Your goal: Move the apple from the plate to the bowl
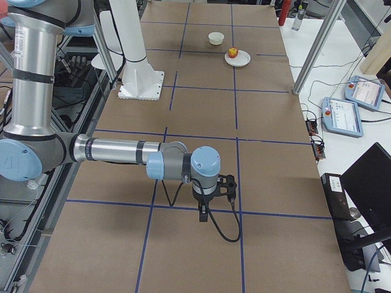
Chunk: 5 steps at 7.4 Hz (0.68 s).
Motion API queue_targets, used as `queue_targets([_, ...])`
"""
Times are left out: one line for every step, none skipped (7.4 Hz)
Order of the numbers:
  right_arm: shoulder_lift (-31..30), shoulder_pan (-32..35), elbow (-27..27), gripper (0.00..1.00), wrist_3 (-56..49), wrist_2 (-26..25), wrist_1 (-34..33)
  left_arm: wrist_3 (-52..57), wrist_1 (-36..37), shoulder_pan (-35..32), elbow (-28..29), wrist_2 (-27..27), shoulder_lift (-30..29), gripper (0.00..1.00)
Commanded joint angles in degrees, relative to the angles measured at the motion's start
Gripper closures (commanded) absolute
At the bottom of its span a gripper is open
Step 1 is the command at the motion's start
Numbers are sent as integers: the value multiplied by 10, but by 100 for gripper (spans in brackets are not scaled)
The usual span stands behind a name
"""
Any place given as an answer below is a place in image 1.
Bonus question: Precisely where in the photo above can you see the red yellow apple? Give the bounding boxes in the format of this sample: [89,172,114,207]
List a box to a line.
[227,47,239,59]

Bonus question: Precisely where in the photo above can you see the white plate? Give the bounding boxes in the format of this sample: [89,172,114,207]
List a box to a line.
[224,50,251,67]

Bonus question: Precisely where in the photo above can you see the white bowl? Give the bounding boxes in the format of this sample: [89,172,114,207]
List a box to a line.
[208,32,225,46]

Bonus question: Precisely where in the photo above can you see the near orange connector block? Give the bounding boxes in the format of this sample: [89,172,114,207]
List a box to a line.
[310,135,326,161]

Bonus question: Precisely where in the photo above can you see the orange connector block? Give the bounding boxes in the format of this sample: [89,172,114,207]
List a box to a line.
[305,110,318,135]
[310,135,326,161]

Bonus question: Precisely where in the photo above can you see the far orange connector block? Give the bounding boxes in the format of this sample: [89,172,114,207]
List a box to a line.
[305,110,318,135]

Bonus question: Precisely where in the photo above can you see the black computer box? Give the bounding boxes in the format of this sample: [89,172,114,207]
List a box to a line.
[321,173,380,272]

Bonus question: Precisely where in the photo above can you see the near blue teach pendant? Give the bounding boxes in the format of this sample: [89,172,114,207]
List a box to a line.
[322,97,364,137]

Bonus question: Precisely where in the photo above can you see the blue teach pendant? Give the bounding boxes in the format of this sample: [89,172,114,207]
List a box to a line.
[322,97,364,137]
[344,75,385,111]

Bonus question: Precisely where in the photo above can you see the black monitor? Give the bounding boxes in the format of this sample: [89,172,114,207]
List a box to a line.
[341,142,390,231]

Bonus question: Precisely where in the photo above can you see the far blue teach pendant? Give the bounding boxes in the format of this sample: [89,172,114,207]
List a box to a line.
[344,75,385,111]

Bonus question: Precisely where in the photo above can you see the clear water bottle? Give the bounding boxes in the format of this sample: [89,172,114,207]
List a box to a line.
[291,1,309,31]

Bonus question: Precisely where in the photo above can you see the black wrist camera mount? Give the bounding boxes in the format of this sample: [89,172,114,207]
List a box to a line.
[212,175,237,203]

